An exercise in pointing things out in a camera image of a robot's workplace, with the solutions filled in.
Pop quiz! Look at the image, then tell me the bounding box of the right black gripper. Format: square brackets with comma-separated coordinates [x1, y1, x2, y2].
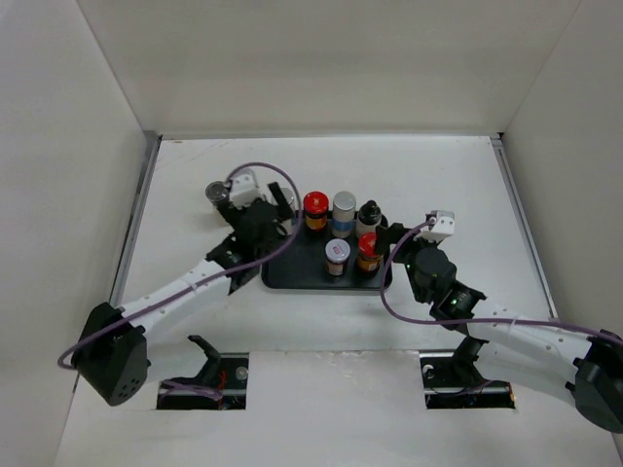
[375, 223, 442, 303]

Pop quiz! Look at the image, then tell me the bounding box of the black cap white bottle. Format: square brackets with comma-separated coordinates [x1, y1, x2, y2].
[354, 199, 383, 238]

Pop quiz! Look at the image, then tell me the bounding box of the red lid jar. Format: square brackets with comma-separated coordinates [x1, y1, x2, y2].
[303, 191, 329, 235]
[355, 232, 383, 279]

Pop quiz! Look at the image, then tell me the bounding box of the white lid spice jar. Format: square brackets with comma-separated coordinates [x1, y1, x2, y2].
[324, 238, 351, 280]

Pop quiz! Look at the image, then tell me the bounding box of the grey lid salt shaker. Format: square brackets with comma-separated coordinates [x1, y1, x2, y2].
[204, 180, 230, 214]

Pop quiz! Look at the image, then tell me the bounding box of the silver lid blue jar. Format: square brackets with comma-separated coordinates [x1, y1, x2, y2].
[282, 188, 297, 234]

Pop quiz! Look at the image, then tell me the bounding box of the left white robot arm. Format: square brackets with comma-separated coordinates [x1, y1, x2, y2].
[58, 174, 295, 407]

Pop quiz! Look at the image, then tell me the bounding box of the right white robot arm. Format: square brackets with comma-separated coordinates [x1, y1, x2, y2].
[374, 214, 622, 434]

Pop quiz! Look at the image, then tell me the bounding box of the black plastic tray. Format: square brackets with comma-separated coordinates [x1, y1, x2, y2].
[261, 213, 389, 292]

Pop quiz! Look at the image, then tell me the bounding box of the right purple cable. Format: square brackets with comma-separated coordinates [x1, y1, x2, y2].
[379, 217, 623, 347]

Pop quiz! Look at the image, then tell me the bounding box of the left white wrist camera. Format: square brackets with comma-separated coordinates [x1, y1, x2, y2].
[229, 168, 262, 208]

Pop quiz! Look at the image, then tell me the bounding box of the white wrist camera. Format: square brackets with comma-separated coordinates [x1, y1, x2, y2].
[420, 210, 456, 243]
[229, 168, 262, 208]

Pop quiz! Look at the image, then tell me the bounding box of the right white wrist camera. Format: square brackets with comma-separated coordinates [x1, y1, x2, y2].
[420, 210, 456, 243]

